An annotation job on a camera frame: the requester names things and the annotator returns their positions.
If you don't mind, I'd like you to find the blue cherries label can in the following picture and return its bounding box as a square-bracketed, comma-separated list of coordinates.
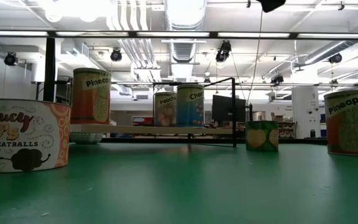
[175, 83, 205, 128]

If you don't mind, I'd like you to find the peaches label can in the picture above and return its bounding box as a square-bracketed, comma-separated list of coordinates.
[153, 91, 177, 128]

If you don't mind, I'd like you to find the short green pear can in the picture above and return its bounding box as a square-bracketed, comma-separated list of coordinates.
[245, 120, 280, 152]

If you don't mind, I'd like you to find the orange pineapple label can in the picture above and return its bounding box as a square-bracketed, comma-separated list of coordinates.
[70, 67, 112, 125]
[323, 89, 358, 157]

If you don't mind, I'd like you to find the white Saucy O's can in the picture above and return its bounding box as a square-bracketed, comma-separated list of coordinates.
[0, 98, 72, 174]

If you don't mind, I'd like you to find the black monitor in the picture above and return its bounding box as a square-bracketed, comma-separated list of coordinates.
[211, 94, 247, 123]

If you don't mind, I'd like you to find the black ceiling spotlight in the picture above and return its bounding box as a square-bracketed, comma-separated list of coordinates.
[328, 52, 343, 65]
[4, 52, 19, 67]
[270, 73, 285, 85]
[215, 40, 232, 63]
[109, 48, 123, 62]

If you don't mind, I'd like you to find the green table mat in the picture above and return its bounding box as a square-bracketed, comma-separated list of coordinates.
[0, 141, 358, 224]

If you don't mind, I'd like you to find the cardboard box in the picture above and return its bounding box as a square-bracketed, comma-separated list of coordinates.
[270, 112, 287, 124]

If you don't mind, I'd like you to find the black linear ceiling light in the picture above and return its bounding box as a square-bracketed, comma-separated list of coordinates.
[0, 29, 358, 41]

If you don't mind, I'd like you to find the wooden shelf with black frame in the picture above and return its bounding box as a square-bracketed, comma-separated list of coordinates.
[43, 36, 237, 149]

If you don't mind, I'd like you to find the silver ventilation duct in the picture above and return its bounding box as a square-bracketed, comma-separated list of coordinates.
[163, 0, 208, 65]

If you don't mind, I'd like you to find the thin hanging cable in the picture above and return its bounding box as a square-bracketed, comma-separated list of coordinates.
[246, 11, 264, 105]

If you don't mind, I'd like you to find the black metal table frame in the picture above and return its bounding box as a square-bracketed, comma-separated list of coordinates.
[69, 136, 328, 146]

